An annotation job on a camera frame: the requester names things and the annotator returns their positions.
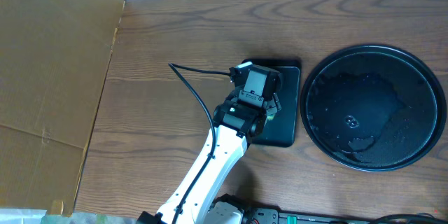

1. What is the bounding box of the brown cardboard panel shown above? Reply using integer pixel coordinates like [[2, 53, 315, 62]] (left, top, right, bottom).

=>
[[1, 0, 125, 215]]

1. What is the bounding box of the black rectangular water tray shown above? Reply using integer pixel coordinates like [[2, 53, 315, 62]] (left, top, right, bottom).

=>
[[242, 58, 301, 148]]

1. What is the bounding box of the green scouring sponge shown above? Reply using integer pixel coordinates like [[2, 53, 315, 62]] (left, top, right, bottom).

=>
[[266, 113, 275, 121]]

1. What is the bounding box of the black round tray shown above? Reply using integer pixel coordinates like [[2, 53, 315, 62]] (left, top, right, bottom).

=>
[[300, 44, 447, 172]]

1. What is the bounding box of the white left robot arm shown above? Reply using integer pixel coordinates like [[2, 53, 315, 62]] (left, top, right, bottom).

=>
[[136, 90, 281, 224]]

